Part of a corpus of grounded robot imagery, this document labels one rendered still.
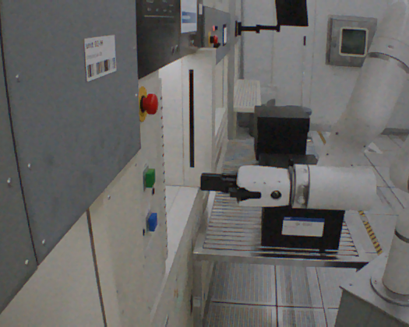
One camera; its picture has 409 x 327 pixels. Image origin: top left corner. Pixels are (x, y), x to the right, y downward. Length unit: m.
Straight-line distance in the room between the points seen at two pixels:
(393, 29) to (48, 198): 0.66
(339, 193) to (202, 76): 0.83
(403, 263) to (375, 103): 0.58
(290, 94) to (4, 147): 5.36
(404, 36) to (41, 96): 0.64
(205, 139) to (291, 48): 4.16
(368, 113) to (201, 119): 0.83
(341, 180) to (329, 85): 4.94
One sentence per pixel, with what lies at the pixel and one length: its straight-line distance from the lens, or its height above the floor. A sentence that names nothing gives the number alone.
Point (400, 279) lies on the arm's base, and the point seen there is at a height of 0.82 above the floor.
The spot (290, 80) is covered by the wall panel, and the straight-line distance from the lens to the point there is 5.57.
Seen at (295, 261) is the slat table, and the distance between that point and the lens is 1.34.
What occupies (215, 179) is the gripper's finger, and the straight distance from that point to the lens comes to 0.75.
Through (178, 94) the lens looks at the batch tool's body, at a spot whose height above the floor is 1.24.
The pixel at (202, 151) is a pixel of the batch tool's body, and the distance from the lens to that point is 1.49.
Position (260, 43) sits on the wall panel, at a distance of 5.50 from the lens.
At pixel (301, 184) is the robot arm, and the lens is 0.72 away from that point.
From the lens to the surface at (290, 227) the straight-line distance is 1.34.
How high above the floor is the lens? 1.50
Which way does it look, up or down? 21 degrees down
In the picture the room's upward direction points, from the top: straight up
